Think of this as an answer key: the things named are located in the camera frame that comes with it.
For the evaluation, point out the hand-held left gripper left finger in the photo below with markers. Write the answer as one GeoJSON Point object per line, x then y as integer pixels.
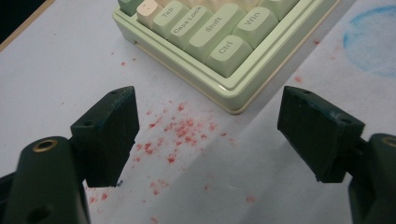
{"type": "Point", "coordinates": [106, 137]}

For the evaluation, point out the green and cream keyboard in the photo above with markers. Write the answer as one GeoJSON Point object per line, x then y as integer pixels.
{"type": "Point", "coordinates": [230, 49]}

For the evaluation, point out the white board sheet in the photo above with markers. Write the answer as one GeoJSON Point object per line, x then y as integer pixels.
{"type": "Point", "coordinates": [46, 93]}

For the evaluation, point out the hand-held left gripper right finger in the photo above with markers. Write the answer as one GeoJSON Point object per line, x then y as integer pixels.
{"type": "Point", "coordinates": [317, 137]}

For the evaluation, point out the wooden table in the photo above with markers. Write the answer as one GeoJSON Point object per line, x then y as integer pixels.
{"type": "Point", "coordinates": [21, 29]}

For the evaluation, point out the scattered red crumbs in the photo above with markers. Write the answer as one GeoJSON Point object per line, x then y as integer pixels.
{"type": "Point", "coordinates": [182, 130]}

